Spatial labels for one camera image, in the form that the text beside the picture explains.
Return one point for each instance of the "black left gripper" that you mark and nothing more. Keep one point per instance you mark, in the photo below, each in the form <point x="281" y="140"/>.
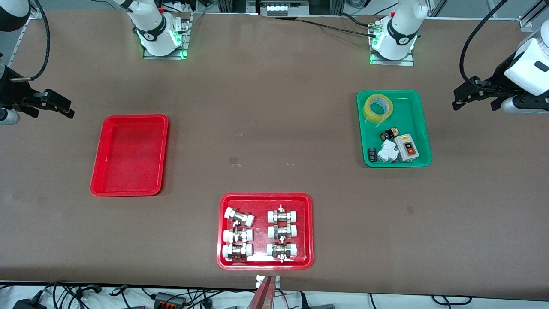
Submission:
<point x="493" y="86"/>

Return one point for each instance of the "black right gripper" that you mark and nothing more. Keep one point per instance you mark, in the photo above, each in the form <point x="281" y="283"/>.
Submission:
<point x="12" y="92"/>

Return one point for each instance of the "yellow packing tape roll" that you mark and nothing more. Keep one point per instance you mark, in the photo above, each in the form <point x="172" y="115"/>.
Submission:
<point x="371" y="112"/>

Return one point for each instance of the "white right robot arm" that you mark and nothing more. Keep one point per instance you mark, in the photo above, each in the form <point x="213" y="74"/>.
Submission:
<point x="152" y="30"/>

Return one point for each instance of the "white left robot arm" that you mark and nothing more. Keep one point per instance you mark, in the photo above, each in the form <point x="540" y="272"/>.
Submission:
<point x="396" y="38"/>

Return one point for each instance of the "green plastic tray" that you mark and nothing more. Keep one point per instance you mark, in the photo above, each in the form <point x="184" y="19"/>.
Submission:
<point x="411" y="116"/>

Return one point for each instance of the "empty red plastic tray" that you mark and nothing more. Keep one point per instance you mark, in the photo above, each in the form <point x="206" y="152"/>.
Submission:
<point x="128" y="159"/>

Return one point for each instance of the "clear tape scrap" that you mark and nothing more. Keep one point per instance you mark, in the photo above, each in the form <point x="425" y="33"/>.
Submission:
<point x="234" y="161"/>

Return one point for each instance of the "red tray holding fittings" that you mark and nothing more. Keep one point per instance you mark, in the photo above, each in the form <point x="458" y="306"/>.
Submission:
<point x="260" y="201"/>

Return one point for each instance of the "black and gold round component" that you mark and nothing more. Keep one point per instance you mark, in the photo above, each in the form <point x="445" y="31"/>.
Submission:
<point x="389" y="134"/>

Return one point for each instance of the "white circuit breaker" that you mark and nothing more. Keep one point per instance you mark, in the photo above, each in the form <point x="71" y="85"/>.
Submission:
<point x="388" y="151"/>

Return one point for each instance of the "small black terminal block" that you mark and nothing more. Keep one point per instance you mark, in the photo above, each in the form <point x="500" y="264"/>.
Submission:
<point x="372" y="155"/>

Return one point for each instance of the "black power adapter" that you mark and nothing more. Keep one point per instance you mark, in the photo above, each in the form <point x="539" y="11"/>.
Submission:
<point x="25" y="304"/>

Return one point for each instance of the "white power strip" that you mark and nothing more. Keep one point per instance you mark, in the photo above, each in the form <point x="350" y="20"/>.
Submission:
<point x="281" y="8"/>

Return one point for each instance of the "metal pipe fitting white caps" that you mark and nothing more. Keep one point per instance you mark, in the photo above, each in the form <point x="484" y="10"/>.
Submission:
<point x="237" y="235"/>
<point x="239" y="216"/>
<point x="282" y="215"/>
<point x="237" y="251"/>
<point x="282" y="250"/>
<point x="282" y="231"/>

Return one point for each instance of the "red metal bar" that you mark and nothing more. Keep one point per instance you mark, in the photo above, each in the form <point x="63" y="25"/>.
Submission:
<point x="262" y="298"/>

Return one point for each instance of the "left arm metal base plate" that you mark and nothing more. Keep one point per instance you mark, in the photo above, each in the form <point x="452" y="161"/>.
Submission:
<point x="407" y="61"/>

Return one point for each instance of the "grey push-button switch box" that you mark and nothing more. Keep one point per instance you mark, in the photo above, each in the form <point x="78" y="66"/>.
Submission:
<point x="406" y="148"/>

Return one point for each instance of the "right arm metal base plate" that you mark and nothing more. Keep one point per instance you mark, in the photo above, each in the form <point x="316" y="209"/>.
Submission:
<point x="185" y="38"/>

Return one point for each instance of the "small metal bracket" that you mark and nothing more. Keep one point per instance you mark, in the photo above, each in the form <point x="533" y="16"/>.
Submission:
<point x="276" y="282"/>

